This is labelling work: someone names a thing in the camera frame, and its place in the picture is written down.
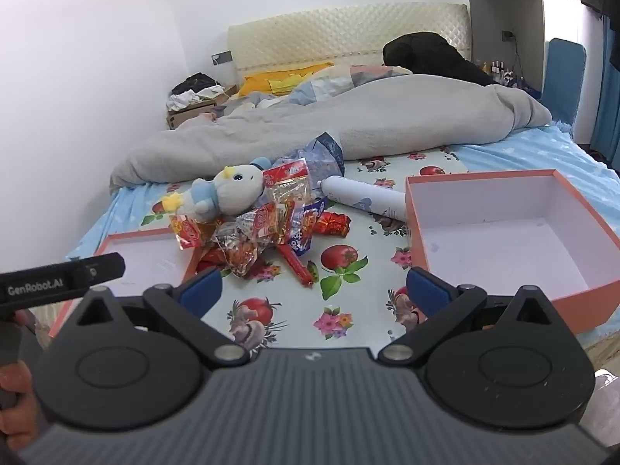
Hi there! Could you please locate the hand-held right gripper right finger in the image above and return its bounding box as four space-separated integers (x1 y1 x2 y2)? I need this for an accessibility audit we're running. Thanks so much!
377 266 558 368

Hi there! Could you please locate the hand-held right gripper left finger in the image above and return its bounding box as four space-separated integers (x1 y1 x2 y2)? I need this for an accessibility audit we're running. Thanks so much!
72 267 250 368

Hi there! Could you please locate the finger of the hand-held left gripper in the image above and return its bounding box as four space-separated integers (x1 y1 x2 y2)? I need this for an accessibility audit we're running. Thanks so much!
72 252 127 286

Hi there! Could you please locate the orange cardboard box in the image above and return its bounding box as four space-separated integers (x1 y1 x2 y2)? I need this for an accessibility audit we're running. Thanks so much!
404 169 620 335

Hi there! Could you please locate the red sausage stick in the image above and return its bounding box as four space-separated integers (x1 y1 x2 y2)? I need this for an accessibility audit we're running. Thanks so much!
275 242 315 288

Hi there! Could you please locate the person's left hand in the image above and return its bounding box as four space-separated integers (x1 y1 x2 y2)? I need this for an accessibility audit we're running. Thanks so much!
0 361 42 452

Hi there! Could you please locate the orange box lid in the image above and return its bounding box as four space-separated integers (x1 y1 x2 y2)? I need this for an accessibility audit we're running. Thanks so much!
48 230 204 340

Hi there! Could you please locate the floral mat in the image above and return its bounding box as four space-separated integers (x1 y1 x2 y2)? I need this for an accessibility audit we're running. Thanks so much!
140 145 473 354

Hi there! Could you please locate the white blue plush toy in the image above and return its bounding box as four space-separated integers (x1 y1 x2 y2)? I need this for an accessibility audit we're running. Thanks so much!
162 156 272 219

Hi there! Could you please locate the red foil snack packet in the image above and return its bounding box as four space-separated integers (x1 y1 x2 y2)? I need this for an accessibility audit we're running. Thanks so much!
312 210 352 238

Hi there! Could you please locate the blue white snack packet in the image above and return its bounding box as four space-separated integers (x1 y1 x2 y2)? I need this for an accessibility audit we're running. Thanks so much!
283 198 330 257

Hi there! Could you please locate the white spray bottle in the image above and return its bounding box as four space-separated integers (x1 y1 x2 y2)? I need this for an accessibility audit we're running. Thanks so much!
320 176 408 221

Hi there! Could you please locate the blue purple plastic bag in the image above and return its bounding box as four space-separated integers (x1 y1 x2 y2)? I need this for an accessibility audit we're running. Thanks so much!
271 131 347 195

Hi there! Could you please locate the brown cardboard box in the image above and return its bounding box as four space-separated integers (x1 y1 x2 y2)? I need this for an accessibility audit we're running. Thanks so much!
167 84 238 131

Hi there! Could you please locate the light blue bed sheet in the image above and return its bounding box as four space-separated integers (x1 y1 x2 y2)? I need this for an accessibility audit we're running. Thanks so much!
65 123 620 265

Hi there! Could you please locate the grey blanket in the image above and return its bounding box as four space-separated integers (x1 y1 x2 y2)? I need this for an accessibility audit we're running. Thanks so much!
109 74 553 195

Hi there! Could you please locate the yellow pillow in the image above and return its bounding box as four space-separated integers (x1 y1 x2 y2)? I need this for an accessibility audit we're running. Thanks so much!
237 61 335 98

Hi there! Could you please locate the patterned quilt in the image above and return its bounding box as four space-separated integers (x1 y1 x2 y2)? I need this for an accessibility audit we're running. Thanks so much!
215 63 412 119

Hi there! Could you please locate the row of small bottles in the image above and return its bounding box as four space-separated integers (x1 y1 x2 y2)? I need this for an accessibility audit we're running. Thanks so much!
475 58 521 85

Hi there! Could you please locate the black garment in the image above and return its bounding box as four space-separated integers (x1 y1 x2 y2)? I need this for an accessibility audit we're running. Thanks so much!
382 31 495 87

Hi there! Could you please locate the blue chair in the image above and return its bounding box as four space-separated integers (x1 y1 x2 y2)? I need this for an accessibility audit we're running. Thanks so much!
540 38 587 127

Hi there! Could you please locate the blue curtain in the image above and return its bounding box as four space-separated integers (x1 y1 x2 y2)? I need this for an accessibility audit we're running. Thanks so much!
588 14 620 170

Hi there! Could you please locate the cream padded headboard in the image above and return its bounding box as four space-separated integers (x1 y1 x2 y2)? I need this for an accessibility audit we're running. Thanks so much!
227 2 472 83

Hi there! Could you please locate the white cabinet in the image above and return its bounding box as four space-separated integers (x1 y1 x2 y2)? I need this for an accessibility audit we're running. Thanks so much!
465 0 582 93

